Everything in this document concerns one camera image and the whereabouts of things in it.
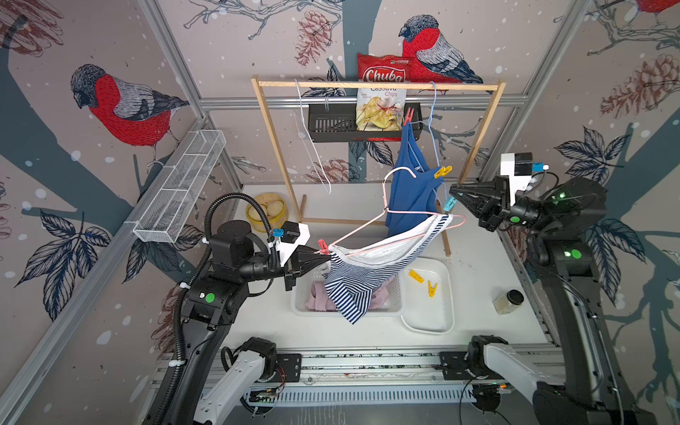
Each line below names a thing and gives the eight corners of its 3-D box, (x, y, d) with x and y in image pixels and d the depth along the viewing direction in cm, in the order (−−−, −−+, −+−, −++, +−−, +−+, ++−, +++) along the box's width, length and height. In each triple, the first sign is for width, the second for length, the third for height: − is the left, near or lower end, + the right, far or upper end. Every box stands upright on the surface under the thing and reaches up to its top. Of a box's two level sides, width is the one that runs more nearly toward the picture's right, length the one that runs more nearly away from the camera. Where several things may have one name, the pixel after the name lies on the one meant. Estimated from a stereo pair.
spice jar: (496, 315, 84) (510, 305, 77) (491, 300, 87) (504, 289, 80) (511, 315, 84) (526, 305, 77) (505, 300, 87) (519, 289, 80)
